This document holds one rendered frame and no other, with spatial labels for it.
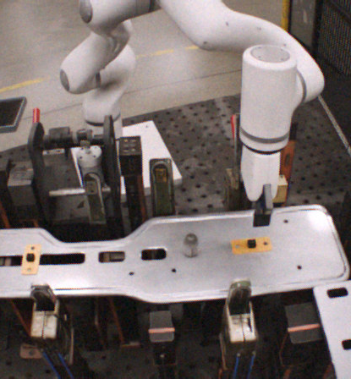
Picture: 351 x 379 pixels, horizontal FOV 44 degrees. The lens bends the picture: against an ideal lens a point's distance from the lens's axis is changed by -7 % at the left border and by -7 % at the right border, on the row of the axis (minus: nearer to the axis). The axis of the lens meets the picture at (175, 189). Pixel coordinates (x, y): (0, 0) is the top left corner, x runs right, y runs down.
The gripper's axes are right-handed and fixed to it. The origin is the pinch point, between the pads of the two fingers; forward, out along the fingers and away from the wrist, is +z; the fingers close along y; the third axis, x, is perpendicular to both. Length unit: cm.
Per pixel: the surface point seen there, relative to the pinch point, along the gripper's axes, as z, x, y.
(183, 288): 12.0, -15.0, 9.5
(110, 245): 11.8, -29.3, -2.7
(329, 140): 42, 47, -73
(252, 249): 11.7, 0.0, 1.2
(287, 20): 85, 99, -303
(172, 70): 112, -4, -265
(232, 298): 4.0, -7.1, 17.9
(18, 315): 26, -53, 6
